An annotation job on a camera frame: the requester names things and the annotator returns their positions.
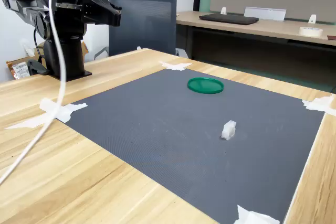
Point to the small white plastic terminal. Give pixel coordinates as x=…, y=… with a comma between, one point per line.
x=228, y=130

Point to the round green lid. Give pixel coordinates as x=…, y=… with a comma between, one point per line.
x=205, y=85

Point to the brown cardboard box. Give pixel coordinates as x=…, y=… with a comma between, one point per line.
x=84, y=51

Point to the dark grey office chair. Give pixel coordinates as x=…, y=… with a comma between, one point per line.
x=143, y=24

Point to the crumpled white wrap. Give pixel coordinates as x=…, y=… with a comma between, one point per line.
x=28, y=48

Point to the brown package with label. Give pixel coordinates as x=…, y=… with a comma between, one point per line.
x=17, y=69

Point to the white tape piece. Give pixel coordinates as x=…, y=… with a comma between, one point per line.
x=63, y=110
x=319, y=104
x=252, y=218
x=175, y=65

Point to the dark grey mat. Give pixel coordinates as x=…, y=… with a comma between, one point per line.
x=183, y=134

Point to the beige office desk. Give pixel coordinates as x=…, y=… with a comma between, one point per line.
x=275, y=28

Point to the white tape roll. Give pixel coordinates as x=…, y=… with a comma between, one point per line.
x=310, y=32

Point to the dark red flat item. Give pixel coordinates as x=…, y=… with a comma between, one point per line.
x=332, y=37

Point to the small white bracket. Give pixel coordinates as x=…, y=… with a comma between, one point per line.
x=312, y=19
x=223, y=11

